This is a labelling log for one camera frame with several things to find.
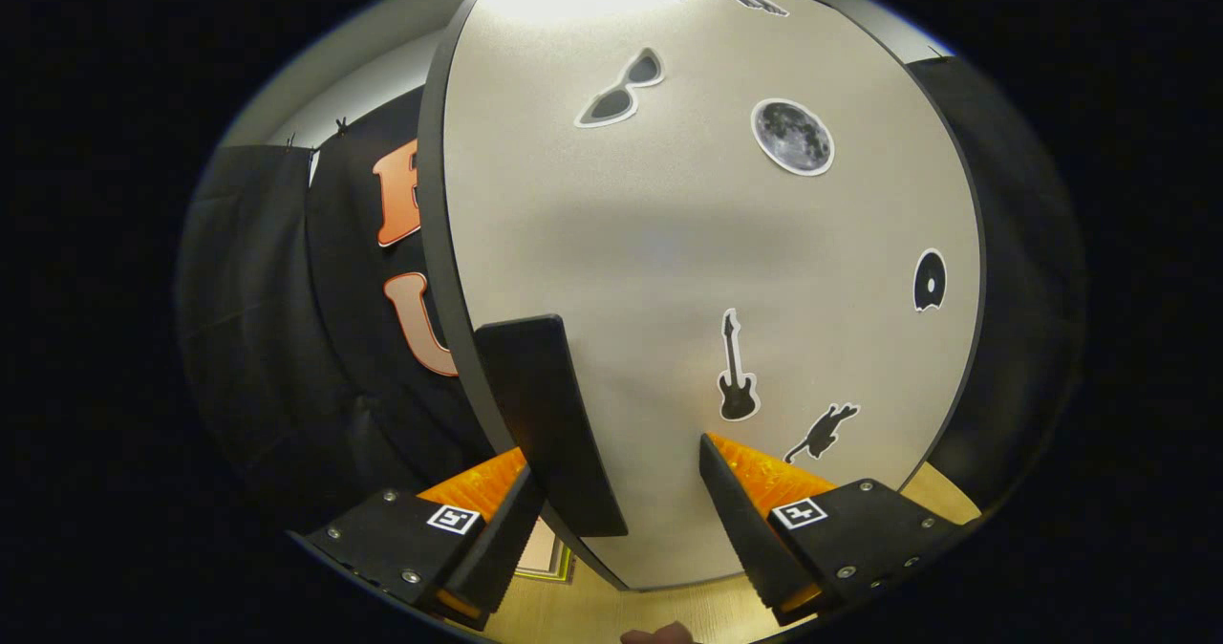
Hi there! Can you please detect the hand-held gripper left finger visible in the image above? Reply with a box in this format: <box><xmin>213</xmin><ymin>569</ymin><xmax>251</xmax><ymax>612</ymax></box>
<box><xmin>287</xmin><ymin>448</ymin><xmax>547</xmax><ymax>631</ymax></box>

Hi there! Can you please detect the stack of books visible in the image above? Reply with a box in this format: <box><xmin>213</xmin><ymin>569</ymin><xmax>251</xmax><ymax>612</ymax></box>
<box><xmin>514</xmin><ymin>518</ymin><xmax>576</xmax><ymax>585</ymax></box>

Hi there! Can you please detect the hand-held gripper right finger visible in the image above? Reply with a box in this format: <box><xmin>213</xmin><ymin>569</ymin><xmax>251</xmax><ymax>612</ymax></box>
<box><xmin>697</xmin><ymin>432</ymin><xmax>966</xmax><ymax>626</ymax></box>

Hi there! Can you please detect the black door handle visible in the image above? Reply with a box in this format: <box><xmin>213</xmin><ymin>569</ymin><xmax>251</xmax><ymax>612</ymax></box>
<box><xmin>475</xmin><ymin>314</ymin><xmax>630</xmax><ymax>538</ymax></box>

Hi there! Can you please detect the dark grey shoe cabinet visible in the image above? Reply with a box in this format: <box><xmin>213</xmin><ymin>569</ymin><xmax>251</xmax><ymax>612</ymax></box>
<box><xmin>418</xmin><ymin>0</ymin><xmax>990</xmax><ymax>592</ymax></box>

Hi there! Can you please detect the black backdrop cloth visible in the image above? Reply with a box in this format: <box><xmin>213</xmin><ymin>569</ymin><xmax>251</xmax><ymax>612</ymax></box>
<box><xmin>177</xmin><ymin>52</ymin><xmax>1087</xmax><ymax>530</ymax></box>

